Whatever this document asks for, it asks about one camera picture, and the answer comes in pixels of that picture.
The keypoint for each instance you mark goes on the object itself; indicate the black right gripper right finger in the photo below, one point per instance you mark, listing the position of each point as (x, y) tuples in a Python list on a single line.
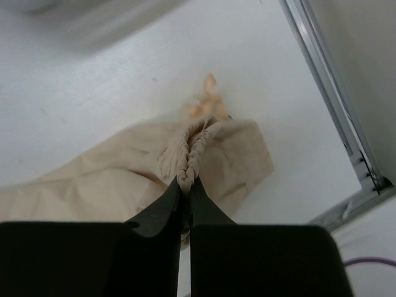
[(228, 259)]

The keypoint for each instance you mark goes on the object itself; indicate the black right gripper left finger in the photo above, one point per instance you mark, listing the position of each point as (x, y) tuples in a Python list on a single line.
[(139, 257)]

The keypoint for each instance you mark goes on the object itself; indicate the beige trousers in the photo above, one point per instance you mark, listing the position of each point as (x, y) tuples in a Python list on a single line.
[(123, 175)]

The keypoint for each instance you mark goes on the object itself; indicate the aluminium table frame rail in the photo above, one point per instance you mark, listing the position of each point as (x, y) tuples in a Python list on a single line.
[(375, 187)]

